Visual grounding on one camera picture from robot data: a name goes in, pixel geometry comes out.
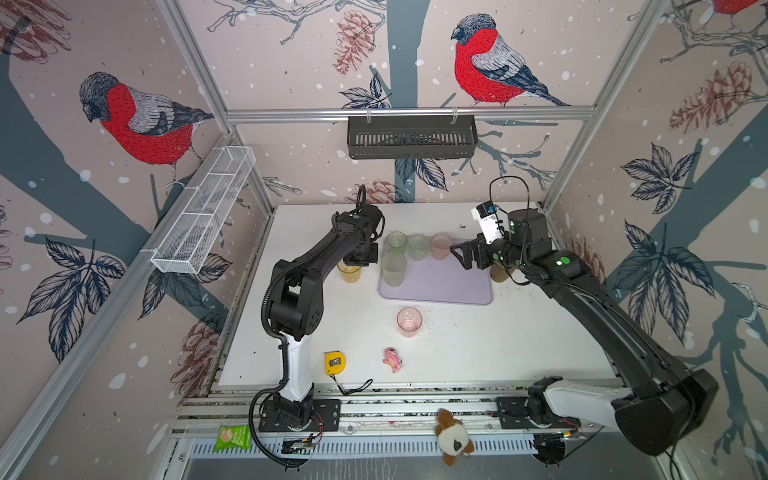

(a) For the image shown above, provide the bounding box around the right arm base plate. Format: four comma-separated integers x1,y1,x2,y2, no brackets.
493,396,581,430

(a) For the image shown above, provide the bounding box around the near brown textured cup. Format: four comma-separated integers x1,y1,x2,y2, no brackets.
490,265,510,283

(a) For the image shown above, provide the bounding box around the brown white plush toy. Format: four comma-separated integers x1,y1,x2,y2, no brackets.
435,409,475,466

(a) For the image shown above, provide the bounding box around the white wire mesh basket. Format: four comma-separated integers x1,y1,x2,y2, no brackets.
152,146,255,274

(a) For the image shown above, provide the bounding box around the pink plastic cup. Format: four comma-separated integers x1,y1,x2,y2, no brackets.
396,307,423,338
430,233,452,261

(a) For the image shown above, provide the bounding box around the green snack packet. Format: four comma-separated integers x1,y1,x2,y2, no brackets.
214,425,252,453

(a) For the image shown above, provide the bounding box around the black hanging wall basket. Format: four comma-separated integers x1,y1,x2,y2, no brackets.
347,115,478,160

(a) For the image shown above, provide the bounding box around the yellow plastic cup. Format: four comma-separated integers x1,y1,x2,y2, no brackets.
337,262,362,284

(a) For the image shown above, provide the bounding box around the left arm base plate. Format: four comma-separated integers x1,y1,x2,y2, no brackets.
258,397,341,433

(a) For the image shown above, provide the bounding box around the pale green plastic cup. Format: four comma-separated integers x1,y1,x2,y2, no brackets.
407,234,430,262

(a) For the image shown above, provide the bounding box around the lavender plastic tray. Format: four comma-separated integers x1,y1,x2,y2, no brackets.
378,247,493,305

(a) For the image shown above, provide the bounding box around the clear pale plastic cup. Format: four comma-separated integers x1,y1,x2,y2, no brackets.
381,251,407,288

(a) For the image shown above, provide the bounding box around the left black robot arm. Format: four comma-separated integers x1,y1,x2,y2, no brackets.
248,185,385,471

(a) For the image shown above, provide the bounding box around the small pink toy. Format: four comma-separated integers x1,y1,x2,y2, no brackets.
382,347,403,373

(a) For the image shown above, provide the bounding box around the bright green plastic cup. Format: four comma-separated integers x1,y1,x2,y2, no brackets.
385,231,408,254

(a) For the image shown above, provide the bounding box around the yellow tape measure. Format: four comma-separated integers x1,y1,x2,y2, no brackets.
324,351,346,377

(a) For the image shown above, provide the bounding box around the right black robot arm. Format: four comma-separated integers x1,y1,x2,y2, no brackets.
450,200,719,456

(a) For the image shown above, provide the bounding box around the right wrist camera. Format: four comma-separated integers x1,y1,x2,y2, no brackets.
471,201,505,245

